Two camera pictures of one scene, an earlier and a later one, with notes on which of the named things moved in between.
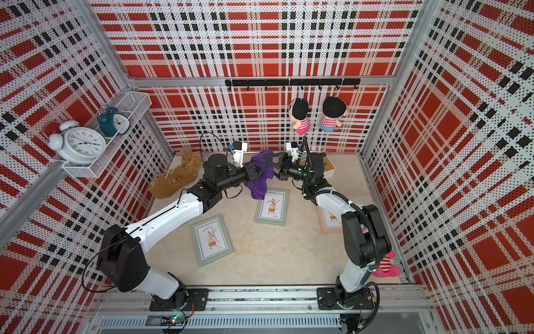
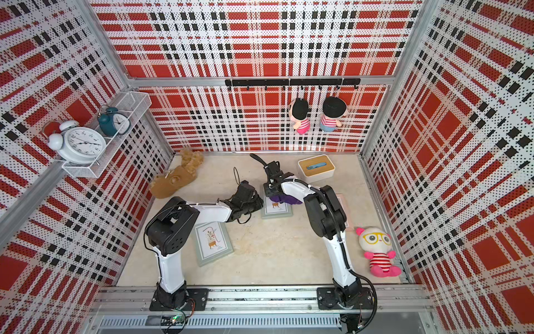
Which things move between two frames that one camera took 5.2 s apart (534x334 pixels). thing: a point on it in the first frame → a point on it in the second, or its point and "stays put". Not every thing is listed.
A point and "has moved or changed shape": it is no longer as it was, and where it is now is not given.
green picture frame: x=273 y=210 has moved or changed shape
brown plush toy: x=165 y=184 stays put
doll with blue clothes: x=334 y=108 stays put
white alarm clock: x=78 y=145 stays put
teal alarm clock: x=114 y=123 stays put
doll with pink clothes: x=298 y=114 stays put
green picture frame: x=211 y=240 stays put
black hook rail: x=300 y=84 stays put
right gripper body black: x=293 y=170 → x=270 y=189
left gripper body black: x=236 y=177 → x=255 y=205
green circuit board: x=178 y=319 stays put
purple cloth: x=258 y=187 has moved or changed shape
